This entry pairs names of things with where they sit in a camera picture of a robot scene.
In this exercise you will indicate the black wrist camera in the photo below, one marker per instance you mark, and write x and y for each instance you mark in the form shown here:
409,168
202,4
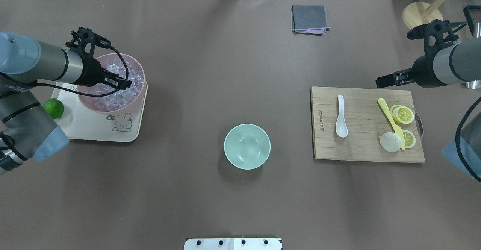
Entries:
84,41
436,35

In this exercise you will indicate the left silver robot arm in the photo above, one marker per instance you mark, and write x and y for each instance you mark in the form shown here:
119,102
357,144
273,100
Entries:
30,132

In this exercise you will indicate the mint green bowl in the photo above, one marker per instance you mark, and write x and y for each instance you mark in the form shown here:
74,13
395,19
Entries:
247,146

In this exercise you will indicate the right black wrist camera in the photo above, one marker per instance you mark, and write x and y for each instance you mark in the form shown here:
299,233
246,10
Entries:
436,35

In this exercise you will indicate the lemon slice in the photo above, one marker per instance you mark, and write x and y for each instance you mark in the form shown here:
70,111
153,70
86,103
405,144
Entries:
409,139
402,114

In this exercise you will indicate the green lime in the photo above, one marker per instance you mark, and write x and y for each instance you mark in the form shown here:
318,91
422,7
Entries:
54,107

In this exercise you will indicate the white ceramic spoon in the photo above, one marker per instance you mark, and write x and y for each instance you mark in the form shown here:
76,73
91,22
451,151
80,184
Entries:
341,128

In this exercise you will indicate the wooden cutting board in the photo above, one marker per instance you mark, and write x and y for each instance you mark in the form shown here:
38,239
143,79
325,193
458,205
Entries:
365,121

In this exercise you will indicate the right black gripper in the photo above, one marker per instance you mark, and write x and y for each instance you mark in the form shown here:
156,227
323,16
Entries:
422,71

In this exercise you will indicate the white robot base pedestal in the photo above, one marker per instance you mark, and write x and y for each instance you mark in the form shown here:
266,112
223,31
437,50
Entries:
261,243

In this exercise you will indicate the white steamed bun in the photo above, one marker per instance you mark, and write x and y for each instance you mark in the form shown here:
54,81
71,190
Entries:
390,142

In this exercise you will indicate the yellow plastic knife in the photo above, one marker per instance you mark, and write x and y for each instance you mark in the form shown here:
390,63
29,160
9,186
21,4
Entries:
397,129

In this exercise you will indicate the beige rabbit tray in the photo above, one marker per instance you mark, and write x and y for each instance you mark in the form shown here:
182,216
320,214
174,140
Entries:
80,123

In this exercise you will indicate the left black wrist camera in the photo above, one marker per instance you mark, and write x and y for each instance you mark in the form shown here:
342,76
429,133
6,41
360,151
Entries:
84,41

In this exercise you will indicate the folded grey cloth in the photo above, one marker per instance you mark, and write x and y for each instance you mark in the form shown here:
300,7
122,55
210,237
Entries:
309,19

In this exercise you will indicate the wooden mug tree stand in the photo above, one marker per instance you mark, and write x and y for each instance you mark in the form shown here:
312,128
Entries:
418,13

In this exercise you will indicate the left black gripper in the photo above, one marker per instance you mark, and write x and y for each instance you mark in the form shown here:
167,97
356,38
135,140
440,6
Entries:
91,72

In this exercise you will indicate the pink bowl of ice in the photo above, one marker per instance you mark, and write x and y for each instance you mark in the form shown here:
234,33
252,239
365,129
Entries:
113,96

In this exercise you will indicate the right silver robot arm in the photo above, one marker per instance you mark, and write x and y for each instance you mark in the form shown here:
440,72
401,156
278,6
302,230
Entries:
450,64

